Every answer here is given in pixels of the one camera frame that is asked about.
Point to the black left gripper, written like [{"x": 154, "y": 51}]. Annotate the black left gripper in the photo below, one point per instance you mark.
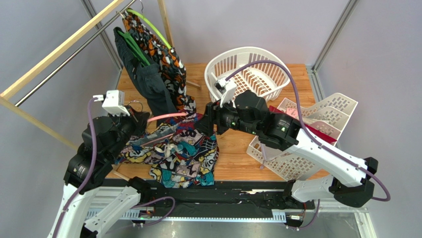
[{"x": 139, "y": 119}]

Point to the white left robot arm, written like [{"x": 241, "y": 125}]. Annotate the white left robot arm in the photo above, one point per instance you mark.
[{"x": 103, "y": 140}]

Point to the aluminium frame post right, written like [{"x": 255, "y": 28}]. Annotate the aluminium frame post right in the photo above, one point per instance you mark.
[{"x": 341, "y": 22}]

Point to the white plastic laundry basket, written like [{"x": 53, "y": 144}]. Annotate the white plastic laundry basket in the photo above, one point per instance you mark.
[{"x": 264, "y": 79}]

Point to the pink sticky note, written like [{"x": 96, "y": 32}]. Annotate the pink sticky note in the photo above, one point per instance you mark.
[{"x": 293, "y": 112}]

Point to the orange camouflage print shorts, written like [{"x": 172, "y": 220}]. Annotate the orange camouflage print shorts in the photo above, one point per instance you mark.
[{"x": 170, "y": 66}]

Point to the dark grey shorts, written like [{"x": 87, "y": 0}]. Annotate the dark grey shorts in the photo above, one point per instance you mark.
[{"x": 146, "y": 79}]

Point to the colourful comic print shorts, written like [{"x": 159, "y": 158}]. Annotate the colourful comic print shorts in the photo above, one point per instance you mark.
[{"x": 186, "y": 158}]

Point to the light green clothes hanger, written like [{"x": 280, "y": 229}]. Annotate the light green clothes hanger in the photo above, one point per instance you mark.
[{"x": 157, "y": 32}]

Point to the metal hanging rod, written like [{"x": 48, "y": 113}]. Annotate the metal hanging rod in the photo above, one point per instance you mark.
[{"x": 104, "y": 21}]

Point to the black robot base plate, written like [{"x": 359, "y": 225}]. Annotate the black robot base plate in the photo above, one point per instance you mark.
[{"x": 244, "y": 199}]

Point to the white tiered file organizer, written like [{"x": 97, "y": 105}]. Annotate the white tiered file organizer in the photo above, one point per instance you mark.
[{"x": 326, "y": 119}]

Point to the white slotted cable duct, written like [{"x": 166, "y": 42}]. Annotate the white slotted cable duct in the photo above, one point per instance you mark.
[{"x": 139, "y": 215}]

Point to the red plastic folder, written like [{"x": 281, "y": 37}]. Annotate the red plastic folder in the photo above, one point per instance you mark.
[{"x": 324, "y": 131}]

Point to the aluminium frame post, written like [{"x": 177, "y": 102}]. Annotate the aluminium frame post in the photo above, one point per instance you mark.
[
  {"x": 89, "y": 7},
  {"x": 341, "y": 22}
]

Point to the pink clothes hanger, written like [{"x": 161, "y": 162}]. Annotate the pink clothes hanger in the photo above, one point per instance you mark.
[{"x": 143, "y": 138}]

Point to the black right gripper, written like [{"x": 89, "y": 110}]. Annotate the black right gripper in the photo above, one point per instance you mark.
[{"x": 210, "y": 118}]

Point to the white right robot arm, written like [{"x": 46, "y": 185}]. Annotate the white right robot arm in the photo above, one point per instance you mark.
[{"x": 349, "y": 180}]

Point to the wooden clothes rack frame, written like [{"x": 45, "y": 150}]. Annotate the wooden clothes rack frame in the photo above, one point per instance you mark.
[{"x": 44, "y": 63}]

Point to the aluminium frame post left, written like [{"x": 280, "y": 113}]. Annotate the aluminium frame post left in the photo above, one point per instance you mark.
[{"x": 89, "y": 7}]

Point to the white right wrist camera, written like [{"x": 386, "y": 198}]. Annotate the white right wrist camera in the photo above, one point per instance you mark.
[{"x": 227, "y": 88}]

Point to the dark green clothes hanger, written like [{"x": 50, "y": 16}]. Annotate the dark green clothes hanger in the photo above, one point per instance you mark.
[{"x": 136, "y": 51}]

